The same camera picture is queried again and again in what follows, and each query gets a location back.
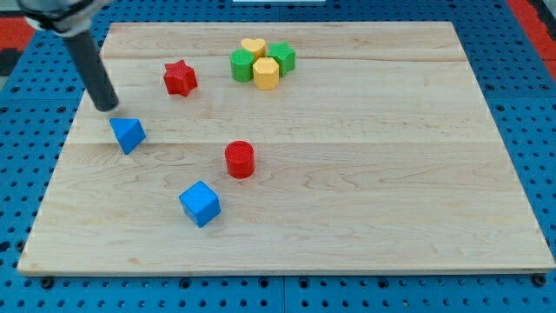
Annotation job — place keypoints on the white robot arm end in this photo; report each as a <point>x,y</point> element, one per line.
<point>66,18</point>

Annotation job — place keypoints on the wooden board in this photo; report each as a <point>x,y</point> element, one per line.
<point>376,155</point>

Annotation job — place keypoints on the red cylinder block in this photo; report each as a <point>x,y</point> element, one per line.
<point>240,159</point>

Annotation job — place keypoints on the yellow hexagon block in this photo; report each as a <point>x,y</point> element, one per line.
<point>266,73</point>

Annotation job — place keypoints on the blue cube block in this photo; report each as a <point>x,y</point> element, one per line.
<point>200,204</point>

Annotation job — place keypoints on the green star block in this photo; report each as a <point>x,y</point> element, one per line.
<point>284,55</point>

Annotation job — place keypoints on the green cylinder block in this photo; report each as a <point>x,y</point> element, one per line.
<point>241,63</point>

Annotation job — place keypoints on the yellow heart block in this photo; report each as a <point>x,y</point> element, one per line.
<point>256,46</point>

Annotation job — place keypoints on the red star block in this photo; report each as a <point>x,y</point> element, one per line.
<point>179,78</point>

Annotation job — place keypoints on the blue triangle block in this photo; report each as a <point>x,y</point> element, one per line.
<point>129,133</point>

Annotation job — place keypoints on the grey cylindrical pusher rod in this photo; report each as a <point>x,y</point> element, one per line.
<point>86,57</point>

